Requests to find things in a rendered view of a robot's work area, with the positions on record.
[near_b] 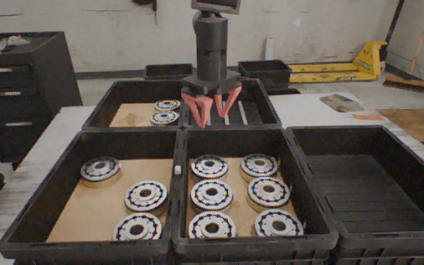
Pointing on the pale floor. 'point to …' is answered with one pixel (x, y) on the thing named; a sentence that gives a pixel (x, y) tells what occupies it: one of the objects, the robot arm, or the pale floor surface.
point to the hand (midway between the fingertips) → (212, 117)
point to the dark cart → (23, 90)
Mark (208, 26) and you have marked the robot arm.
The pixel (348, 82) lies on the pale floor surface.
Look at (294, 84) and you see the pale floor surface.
